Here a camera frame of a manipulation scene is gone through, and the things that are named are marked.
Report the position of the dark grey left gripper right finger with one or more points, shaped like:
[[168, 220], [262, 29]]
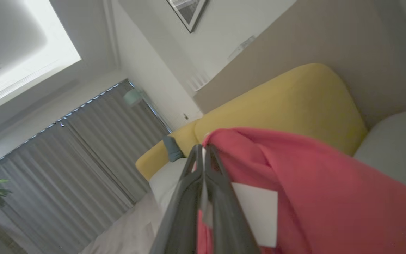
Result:
[[227, 225]]

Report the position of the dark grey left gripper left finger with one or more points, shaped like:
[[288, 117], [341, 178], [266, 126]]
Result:
[[182, 218]]

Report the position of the red basketball jersey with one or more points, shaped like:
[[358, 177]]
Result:
[[323, 197]]

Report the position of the pale sofa seat cushion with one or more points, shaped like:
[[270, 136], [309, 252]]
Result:
[[166, 183]]

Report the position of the yellow sofa back cushion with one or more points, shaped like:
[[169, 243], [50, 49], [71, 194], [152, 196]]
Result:
[[287, 106], [160, 155]]

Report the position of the teal throw pillow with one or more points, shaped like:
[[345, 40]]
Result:
[[172, 149]]

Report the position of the grey pleated curtain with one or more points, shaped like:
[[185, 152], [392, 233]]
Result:
[[76, 165]]

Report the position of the floor lamp with pale shade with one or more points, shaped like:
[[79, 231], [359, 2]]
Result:
[[132, 97]]

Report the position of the grey sofa cushion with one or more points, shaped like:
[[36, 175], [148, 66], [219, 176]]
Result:
[[397, 148]]

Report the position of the white wall vent grille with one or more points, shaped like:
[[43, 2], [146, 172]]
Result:
[[197, 81]]

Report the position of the framed wall picture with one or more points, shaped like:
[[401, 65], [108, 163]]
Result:
[[189, 10]]

